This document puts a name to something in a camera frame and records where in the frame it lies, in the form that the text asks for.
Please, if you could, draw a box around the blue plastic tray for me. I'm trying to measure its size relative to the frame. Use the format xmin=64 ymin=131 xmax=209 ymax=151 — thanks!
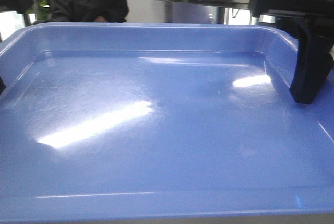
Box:
xmin=1 ymin=23 xmax=333 ymax=223

